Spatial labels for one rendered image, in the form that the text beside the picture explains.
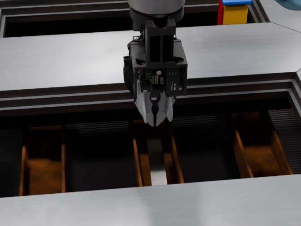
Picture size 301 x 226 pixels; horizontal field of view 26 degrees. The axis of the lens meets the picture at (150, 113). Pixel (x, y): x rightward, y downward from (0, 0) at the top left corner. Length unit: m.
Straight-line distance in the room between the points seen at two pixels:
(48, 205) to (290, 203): 0.34
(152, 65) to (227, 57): 0.41
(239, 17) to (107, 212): 0.63
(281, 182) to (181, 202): 0.16
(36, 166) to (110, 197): 0.36
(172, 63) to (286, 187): 0.26
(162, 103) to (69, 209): 0.20
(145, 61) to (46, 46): 0.45
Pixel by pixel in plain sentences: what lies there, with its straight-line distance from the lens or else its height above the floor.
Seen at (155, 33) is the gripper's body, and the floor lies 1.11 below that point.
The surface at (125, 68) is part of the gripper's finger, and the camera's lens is 0.93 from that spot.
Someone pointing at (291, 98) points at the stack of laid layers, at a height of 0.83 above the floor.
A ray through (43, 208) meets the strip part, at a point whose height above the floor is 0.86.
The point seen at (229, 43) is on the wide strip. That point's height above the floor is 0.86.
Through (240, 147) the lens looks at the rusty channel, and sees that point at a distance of 1.24.
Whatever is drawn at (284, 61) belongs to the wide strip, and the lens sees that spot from 1.24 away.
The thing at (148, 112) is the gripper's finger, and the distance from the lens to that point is 0.97.
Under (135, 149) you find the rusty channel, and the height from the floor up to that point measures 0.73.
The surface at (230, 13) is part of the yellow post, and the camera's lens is 1.39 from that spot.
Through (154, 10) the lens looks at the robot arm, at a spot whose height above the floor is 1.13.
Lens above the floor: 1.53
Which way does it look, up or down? 38 degrees down
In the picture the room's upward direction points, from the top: straight up
